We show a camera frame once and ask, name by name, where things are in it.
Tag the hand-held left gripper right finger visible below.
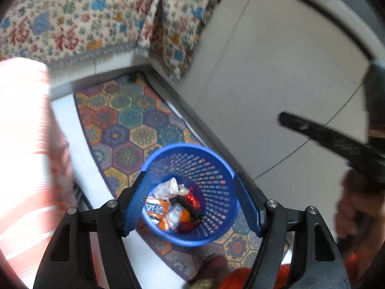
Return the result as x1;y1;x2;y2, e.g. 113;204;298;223
233;171;351;289

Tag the person's right hand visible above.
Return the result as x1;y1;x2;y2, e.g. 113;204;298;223
335;169;385;240

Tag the dark red slipper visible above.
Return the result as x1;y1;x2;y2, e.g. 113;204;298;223
192;254;229;289

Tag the blue and orange snack packet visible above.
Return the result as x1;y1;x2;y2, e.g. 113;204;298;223
145;196;172;226

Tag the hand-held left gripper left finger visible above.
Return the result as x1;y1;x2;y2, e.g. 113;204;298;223
32;171;152;289

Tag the hexagon patterned rug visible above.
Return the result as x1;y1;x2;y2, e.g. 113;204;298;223
74;72;289;280

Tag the printed blanket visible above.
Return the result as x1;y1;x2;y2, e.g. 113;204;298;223
0;0;225;83

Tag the blue plastic basket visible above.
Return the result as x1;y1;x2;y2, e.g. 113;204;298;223
140;144;241;247

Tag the orange clothing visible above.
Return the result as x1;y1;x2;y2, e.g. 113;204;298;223
221;263;291;289

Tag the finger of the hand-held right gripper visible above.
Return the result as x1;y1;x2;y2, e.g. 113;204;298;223
278;111;366;166

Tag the striped tablecloth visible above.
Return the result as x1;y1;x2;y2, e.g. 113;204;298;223
0;57;79;280

